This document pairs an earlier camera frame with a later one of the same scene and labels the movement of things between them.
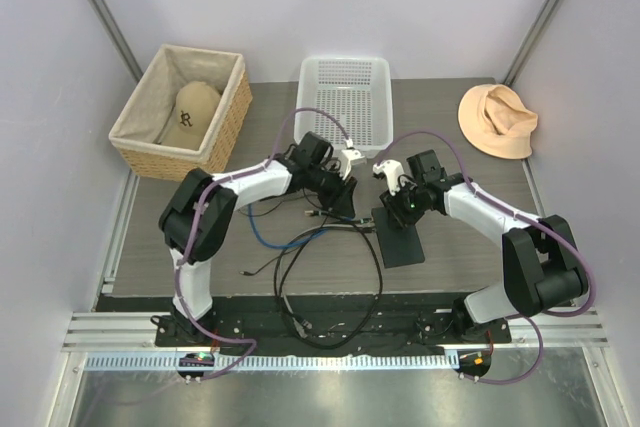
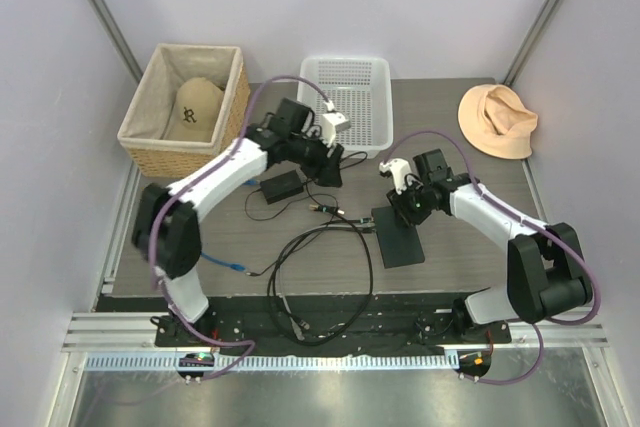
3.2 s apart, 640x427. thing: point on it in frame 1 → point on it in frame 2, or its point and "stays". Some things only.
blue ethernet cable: [297, 241] → [223, 263]
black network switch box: [400, 246] stays
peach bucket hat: [495, 121] stays
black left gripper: [340, 202] → [325, 170]
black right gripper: [393, 203] stays
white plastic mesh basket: [356, 91] stays
